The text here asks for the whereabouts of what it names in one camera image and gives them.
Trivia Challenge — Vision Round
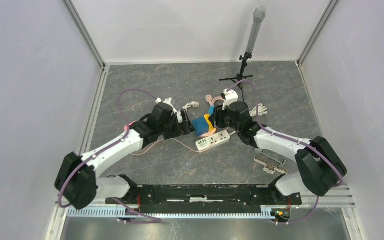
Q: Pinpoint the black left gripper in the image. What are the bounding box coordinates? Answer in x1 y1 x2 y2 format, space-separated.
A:
158 108 196 140

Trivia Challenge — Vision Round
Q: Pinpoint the light blue cube adapter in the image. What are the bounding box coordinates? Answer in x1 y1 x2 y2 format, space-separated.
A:
208 105 215 116

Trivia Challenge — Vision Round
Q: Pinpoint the dark blue cube socket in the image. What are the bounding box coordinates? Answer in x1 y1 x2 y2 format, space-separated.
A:
192 116 210 137

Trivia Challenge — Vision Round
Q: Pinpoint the yellow cube socket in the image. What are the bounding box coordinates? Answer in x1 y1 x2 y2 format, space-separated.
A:
204 113 215 132

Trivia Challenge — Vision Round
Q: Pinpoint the pink charging cable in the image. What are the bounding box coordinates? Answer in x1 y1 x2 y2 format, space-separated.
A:
129 137 201 157

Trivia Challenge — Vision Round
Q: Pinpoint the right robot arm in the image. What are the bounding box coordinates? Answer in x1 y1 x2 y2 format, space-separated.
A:
209 101 347 204

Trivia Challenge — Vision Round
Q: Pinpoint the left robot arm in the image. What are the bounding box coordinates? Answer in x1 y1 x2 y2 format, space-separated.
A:
54 102 195 210

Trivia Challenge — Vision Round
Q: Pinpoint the white power strip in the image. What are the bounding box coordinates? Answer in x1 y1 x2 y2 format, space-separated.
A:
195 130 231 152

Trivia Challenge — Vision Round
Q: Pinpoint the grey microphone on tripod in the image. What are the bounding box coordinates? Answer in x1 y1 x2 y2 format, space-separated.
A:
219 5 267 102

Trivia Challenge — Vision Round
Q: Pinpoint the white coiled cable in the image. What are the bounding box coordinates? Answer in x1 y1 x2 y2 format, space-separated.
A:
182 101 200 112

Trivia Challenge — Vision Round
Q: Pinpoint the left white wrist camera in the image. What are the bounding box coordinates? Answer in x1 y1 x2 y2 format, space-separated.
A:
155 97 183 122

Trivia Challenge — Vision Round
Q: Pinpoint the pink coiled cable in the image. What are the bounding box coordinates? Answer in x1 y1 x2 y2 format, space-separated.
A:
205 95 226 107

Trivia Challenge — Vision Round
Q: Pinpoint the white power strip cord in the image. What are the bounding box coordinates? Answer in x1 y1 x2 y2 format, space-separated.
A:
229 103 269 137

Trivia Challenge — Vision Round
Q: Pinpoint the grey metal bracket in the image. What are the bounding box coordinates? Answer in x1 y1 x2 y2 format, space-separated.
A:
253 148 287 165

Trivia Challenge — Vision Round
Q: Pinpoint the beige perforated bracket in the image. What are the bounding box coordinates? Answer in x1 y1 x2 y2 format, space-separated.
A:
253 157 288 175

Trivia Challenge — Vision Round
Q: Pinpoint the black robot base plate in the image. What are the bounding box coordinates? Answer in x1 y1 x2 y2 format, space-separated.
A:
121 184 302 214

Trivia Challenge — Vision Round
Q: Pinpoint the white slotted cable duct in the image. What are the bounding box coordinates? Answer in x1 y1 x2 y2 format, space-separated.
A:
66 206 275 220

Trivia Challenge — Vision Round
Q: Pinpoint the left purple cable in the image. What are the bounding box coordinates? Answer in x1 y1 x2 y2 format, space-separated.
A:
56 88 164 225

